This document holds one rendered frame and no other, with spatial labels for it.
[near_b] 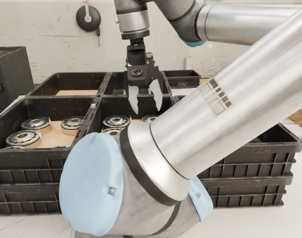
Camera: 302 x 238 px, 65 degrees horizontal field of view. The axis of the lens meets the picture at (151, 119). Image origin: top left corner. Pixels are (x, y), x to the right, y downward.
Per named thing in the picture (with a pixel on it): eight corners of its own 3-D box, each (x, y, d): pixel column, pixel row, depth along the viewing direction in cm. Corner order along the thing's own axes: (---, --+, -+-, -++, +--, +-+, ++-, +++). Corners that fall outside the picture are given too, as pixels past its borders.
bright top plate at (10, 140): (35, 144, 76) (34, 143, 75) (1, 147, 74) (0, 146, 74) (42, 130, 85) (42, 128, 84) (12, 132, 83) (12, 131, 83)
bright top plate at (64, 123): (85, 128, 86) (85, 127, 85) (57, 129, 85) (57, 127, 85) (91, 117, 95) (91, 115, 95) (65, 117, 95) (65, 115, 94)
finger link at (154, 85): (166, 101, 70) (155, 72, 66) (168, 108, 65) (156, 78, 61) (156, 104, 70) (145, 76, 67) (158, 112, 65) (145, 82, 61)
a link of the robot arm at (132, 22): (148, 10, 53) (112, 15, 53) (151, 31, 55) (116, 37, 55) (147, 10, 60) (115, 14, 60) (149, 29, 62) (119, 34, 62)
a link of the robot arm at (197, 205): (173, 252, 45) (230, 211, 42) (128, 255, 35) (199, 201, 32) (148, 197, 52) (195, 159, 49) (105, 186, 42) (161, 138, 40)
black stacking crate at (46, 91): (101, 122, 101) (98, 97, 96) (29, 123, 100) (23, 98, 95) (111, 92, 137) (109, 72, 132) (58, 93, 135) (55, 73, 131)
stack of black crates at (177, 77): (190, 105, 297) (193, 69, 278) (197, 114, 270) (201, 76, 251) (159, 106, 292) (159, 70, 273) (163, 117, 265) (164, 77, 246)
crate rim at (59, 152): (75, 157, 60) (73, 149, 59) (-47, 161, 59) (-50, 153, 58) (99, 101, 96) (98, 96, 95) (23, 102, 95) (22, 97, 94)
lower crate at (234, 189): (286, 210, 72) (296, 178, 66) (187, 213, 70) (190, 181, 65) (237, 141, 108) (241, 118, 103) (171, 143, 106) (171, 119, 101)
